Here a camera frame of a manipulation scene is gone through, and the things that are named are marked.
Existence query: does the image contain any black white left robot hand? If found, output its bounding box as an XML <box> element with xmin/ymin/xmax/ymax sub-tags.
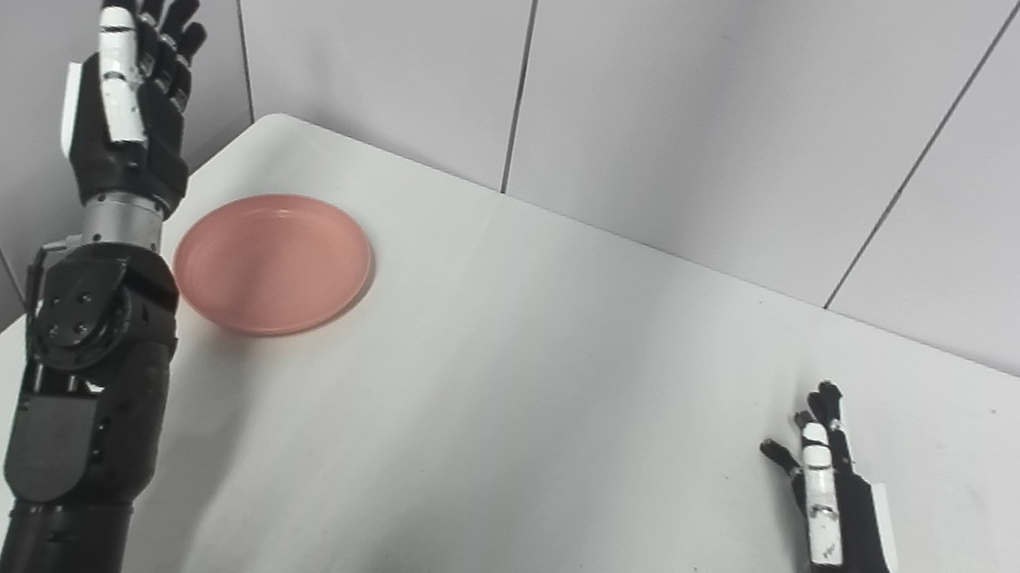
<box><xmin>47</xmin><ymin>0</ymin><xmax>217</xmax><ymax>223</ymax></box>

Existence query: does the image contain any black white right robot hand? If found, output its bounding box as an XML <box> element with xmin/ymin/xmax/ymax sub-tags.
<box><xmin>740</xmin><ymin>372</ymin><xmax>929</xmax><ymax>573</ymax></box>

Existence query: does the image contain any pink round plate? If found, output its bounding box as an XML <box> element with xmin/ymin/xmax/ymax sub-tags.
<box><xmin>164</xmin><ymin>178</ymin><xmax>383</xmax><ymax>353</ymax></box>

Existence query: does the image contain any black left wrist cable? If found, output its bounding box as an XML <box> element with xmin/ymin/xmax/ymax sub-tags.
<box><xmin>23</xmin><ymin>230</ymin><xmax>82</xmax><ymax>318</ymax></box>

